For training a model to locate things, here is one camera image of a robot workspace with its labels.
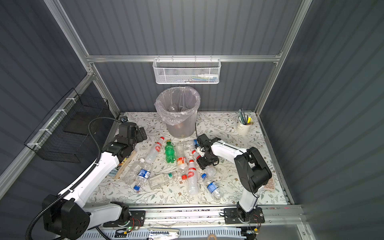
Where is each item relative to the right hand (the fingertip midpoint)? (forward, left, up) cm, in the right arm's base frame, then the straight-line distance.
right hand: (207, 164), depth 91 cm
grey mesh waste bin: (+23, +14, +7) cm, 27 cm away
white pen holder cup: (+24, -26, +5) cm, 36 cm away
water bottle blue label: (-8, +37, +3) cm, 38 cm away
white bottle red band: (+4, +6, +3) cm, 8 cm away
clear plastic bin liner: (+40, +20, +14) cm, 47 cm away
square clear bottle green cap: (-10, +28, 0) cm, 30 cm away
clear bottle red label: (+7, +16, +1) cm, 18 cm away
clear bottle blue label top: (+14, +11, +1) cm, 18 cm away
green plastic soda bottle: (+7, +23, +3) cm, 24 cm away
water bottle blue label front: (-15, -3, +4) cm, 16 cm away
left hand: (+9, +40, +22) cm, 47 cm away
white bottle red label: (-10, +9, +3) cm, 14 cm away
